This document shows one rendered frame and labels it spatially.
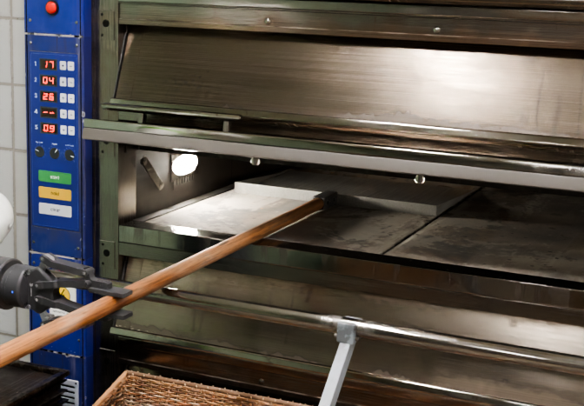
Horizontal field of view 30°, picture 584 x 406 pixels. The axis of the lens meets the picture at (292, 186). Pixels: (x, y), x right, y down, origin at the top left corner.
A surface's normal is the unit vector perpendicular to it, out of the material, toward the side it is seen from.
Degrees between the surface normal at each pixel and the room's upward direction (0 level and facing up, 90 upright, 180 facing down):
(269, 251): 90
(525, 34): 90
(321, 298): 70
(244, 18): 90
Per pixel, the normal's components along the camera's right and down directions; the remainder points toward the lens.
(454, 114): -0.37, -0.18
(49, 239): -0.40, 0.17
